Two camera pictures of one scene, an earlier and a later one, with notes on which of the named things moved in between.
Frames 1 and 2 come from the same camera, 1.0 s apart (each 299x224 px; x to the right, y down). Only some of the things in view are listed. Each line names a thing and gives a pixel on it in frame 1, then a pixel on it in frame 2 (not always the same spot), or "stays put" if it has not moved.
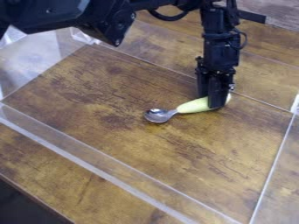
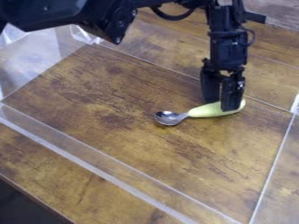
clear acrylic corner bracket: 79,35 stays put
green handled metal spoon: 193,106 -> 210,109
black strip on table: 252,16 stays put
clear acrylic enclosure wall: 85,161 stays put
